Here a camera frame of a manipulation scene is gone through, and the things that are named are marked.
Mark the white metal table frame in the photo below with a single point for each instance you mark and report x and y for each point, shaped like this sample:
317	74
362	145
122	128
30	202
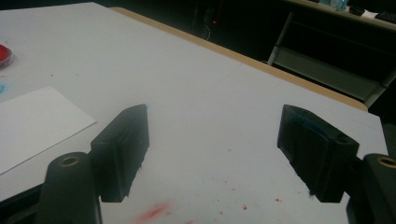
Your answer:
323	73

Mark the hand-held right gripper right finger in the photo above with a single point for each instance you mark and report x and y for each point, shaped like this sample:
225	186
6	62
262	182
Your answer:
317	155

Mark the black power strip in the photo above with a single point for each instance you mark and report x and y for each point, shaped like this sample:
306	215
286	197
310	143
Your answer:
209	18

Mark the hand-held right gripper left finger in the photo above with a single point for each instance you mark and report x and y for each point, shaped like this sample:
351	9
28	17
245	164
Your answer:
121	149

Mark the white paper sheet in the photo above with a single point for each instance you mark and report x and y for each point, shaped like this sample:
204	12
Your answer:
37	124

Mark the dark object on desk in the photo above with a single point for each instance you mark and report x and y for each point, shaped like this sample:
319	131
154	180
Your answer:
356	11

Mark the wooden table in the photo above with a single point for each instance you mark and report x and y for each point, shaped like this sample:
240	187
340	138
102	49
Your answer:
249	62

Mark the round red ink pad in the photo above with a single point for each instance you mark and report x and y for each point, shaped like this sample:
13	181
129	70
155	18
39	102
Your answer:
3	56

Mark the white board table cover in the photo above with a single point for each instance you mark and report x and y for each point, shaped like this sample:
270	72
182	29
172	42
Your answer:
202	93

